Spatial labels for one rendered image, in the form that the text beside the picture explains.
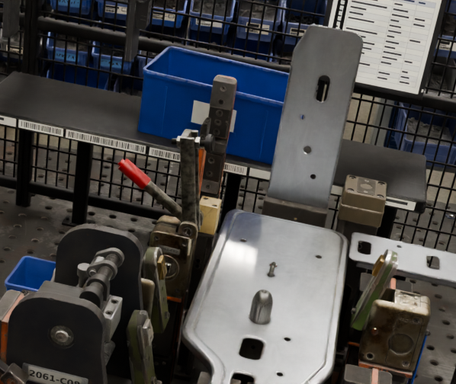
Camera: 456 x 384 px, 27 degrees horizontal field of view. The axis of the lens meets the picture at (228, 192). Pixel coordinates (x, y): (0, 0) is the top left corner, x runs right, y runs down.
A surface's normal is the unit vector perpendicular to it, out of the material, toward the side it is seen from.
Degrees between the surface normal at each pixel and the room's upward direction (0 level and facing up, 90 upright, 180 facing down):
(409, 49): 90
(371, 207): 89
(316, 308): 0
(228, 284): 0
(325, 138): 90
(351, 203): 89
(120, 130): 0
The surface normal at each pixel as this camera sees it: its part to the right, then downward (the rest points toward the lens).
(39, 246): 0.15, -0.88
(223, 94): -0.18, 0.44
